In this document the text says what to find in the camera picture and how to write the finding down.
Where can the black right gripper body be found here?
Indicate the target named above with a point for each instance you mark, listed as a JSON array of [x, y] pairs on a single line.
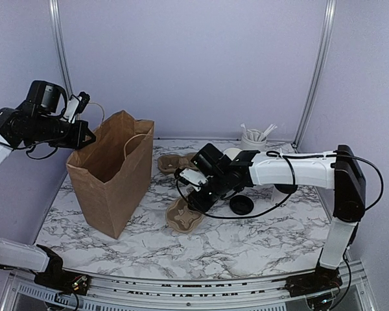
[[207, 202]]

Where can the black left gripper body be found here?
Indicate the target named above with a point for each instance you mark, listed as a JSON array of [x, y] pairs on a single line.
[[72, 140]]

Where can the brown pulp cup carrier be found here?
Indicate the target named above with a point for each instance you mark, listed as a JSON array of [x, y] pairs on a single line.
[[169, 163], [181, 218]]

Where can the brown paper bag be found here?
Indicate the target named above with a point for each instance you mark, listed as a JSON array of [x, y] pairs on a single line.
[[111, 175]]

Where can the black plastic cup lid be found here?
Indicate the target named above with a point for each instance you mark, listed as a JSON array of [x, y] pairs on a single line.
[[241, 205], [287, 189]]

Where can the white paper coffee cup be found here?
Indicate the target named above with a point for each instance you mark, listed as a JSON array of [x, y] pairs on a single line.
[[277, 196]]

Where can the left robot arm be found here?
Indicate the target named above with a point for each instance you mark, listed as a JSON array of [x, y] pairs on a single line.
[[47, 116]]

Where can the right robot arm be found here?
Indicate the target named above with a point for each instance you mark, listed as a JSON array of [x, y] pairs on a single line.
[[217, 173]]

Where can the stack of white paper cups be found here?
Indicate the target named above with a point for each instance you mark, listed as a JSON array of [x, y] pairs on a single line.
[[232, 153]]

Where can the white ribbed straw holder cup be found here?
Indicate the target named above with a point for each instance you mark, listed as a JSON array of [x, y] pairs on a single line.
[[248, 144]]

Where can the white wrapped straws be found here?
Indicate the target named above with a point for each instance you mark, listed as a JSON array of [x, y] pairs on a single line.
[[257, 135]]

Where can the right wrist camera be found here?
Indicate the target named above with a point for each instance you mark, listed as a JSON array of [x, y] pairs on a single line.
[[191, 177]]

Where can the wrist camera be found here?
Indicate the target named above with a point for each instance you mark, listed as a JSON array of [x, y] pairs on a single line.
[[75, 106], [191, 177]]

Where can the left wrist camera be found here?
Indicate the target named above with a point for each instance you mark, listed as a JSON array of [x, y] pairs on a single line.
[[75, 106]]

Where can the left aluminium frame post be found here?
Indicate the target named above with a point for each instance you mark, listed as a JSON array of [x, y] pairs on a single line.
[[56, 26]]

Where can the aluminium frame post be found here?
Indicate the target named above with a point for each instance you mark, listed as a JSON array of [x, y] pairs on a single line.
[[321, 57], [56, 26]]

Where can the front aluminium rail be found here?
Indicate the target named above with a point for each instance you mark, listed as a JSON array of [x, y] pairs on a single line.
[[277, 292]]

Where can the right aluminium frame post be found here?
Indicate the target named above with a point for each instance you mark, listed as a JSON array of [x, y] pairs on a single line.
[[321, 57]]

